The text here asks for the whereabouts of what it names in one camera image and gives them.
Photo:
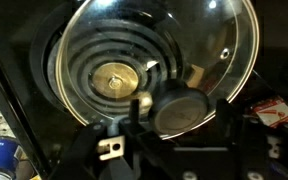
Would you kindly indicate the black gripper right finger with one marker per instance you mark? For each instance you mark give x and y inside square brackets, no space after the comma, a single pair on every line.
[246,141]

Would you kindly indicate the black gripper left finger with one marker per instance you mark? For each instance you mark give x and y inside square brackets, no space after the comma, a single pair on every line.
[152,157]

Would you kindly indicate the glass lid with black knob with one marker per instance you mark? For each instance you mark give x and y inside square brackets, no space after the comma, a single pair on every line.
[218,41]

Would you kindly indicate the black electric stove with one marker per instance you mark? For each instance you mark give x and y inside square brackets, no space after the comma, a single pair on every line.
[61,148]

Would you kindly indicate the front left coil burner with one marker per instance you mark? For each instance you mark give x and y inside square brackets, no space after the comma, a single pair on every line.
[116,60]

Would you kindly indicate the blue white-lidded jar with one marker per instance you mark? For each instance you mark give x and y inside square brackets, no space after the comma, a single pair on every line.
[9,158]

